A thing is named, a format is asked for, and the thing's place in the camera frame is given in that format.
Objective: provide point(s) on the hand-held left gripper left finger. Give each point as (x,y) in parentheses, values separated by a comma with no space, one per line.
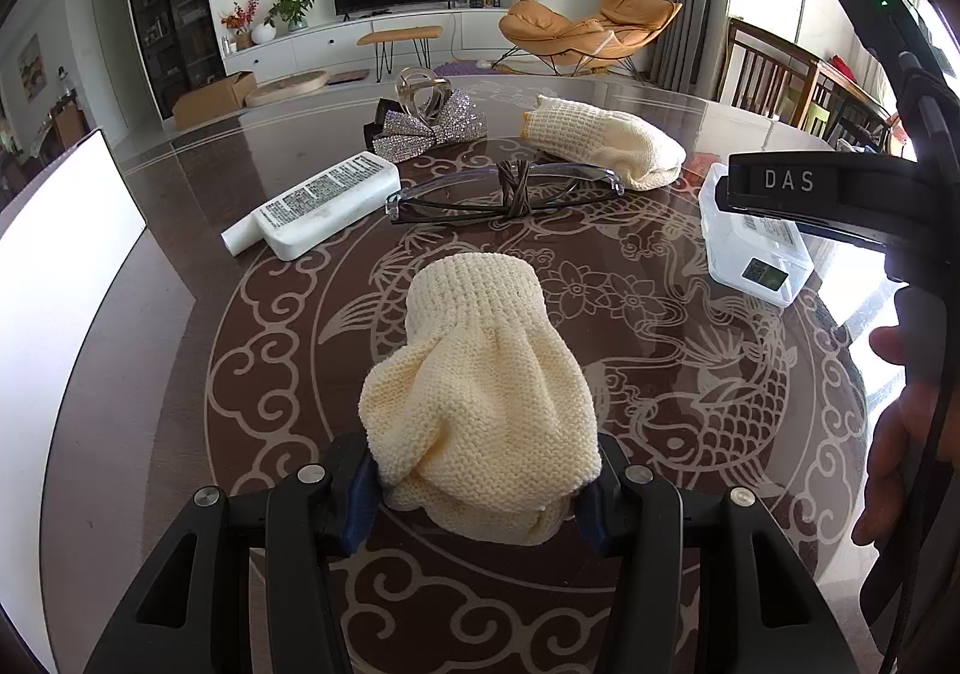
(361,509)

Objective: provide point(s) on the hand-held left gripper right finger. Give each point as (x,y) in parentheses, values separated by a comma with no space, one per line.
(592,520)

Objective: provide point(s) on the clear plastic box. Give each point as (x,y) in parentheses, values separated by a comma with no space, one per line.
(757,254)

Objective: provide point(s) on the cream knit glove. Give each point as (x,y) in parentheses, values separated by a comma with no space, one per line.
(480,389)
(607,137)

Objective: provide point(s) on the white tube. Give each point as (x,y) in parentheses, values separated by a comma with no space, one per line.
(322,201)

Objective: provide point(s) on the clear glasses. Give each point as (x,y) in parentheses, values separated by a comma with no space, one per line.
(450,197)

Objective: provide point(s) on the rhinestone bow hair clip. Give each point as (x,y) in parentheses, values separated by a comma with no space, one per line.
(427,122)

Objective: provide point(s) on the person's right hand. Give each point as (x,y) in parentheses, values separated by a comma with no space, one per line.
(900,449)

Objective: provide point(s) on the wooden chair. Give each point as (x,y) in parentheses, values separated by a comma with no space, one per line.
(765,74)

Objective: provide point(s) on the orange lounge chair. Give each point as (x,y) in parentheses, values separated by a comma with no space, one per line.
(585,25)

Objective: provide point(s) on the purple mat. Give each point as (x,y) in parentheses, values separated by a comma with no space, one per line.
(465,68)

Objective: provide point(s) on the beige cat scratcher bed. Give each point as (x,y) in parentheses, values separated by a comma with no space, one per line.
(289,87)

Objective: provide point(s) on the dark flat mat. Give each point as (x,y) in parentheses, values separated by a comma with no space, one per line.
(349,76)

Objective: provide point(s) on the brown cardboard box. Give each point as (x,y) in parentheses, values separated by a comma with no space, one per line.
(210,100)

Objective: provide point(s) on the wooden bench with metal legs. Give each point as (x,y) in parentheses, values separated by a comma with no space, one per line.
(400,34)

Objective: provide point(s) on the white television cabinet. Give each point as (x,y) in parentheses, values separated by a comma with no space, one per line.
(322,40)

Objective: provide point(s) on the round white vase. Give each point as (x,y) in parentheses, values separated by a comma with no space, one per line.
(263,33)

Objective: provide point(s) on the wooden dining table with chairs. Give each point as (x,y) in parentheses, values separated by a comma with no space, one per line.
(52,134)

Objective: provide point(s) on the red flower arrangement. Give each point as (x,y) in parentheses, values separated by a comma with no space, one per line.
(240,21)

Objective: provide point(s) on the bushy potted plant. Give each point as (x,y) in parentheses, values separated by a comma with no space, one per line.
(292,6)

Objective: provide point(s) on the dark glass display cabinet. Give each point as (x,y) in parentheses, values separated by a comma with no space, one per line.
(169,6)

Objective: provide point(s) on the wall painting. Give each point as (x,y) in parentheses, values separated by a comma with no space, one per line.
(31,66)

